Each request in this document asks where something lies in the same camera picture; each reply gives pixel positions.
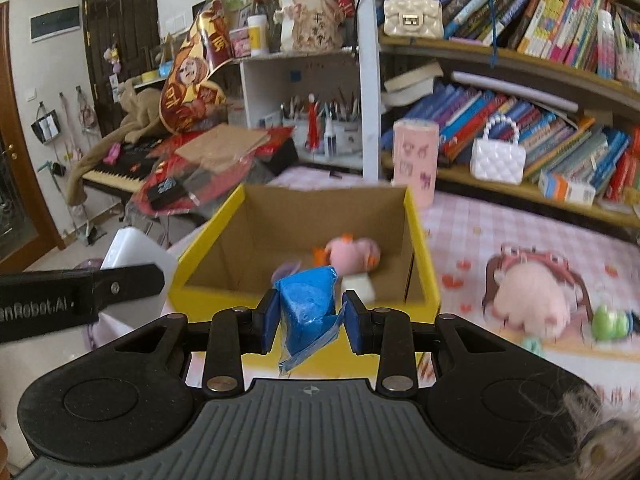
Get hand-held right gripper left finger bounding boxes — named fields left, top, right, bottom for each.
left=115, top=291, right=281, bottom=393

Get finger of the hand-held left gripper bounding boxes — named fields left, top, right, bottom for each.
left=95, top=264, right=166, bottom=312

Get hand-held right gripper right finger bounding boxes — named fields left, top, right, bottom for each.
left=342, top=291, right=506, bottom=393

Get white eraser block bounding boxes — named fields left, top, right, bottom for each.
left=342, top=272, right=377, bottom=305

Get blue plastic-wrapped packet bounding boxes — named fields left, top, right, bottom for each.
left=272, top=265, right=342, bottom=377

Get pink fluffy plush toy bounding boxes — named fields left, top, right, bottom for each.
left=312, top=233, right=384, bottom=275

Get yellow cardboard box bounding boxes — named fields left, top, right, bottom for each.
left=167, top=182, right=442, bottom=381

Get white plastic container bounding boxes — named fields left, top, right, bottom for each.
left=99, top=227, right=179, bottom=283

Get black keyboard piano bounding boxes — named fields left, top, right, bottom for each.
left=80, top=137, right=166, bottom=196

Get red plastic packet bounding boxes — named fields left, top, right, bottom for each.
left=131, top=127, right=296, bottom=218

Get pink printed table mat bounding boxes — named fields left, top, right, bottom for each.
left=185, top=166, right=640, bottom=413

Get brown cardboard sheet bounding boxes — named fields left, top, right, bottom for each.
left=174, top=125, right=271, bottom=173

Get brown plush toy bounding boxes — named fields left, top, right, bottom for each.
left=65, top=76, right=173, bottom=206

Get pink cylindrical pen holder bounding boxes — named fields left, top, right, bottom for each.
left=392, top=118, right=440, bottom=209

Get pale pink pig plush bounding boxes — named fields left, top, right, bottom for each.
left=491, top=259, right=587, bottom=337

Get pen cup with brushes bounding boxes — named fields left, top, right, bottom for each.
left=279, top=91, right=364, bottom=157

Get white quilted handbag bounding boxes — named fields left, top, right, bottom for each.
left=469, top=114, right=527, bottom=185

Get red gold foil bag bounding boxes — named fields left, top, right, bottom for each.
left=159, top=0, right=237, bottom=137

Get dark wooden door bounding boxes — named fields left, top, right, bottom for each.
left=81, top=0, right=160, bottom=138

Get wooden bookshelf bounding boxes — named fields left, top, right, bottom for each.
left=350, top=0, right=640, bottom=233

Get white shelf unit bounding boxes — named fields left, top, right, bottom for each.
left=239, top=46, right=382, bottom=172

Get orange and white box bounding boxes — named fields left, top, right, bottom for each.
left=538, top=171, right=597, bottom=207

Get green toy figure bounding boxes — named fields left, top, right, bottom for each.
left=592, top=304, right=635, bottom=342

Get grey fur tuft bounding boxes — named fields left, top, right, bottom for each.
left=560, top=385, right=640, bottom=480

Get white jar yellow label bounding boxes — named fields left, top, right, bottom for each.
left=247, top=13, right=270, bottom=58

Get row of blue books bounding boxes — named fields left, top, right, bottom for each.
left=382, top=79, right=640, bottom=202

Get rolled white paper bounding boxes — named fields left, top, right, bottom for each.
left=451, top=70, right=581, bottom=114

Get rabbit doll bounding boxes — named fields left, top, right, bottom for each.
left=274, top=0, right=347, bottom=54

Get cream quilted handbag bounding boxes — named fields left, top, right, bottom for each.
left=383, top=0, right=445, bottom=39

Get row of colourful books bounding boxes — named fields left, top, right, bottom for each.
left=430, top=0, right=640, bottom=87

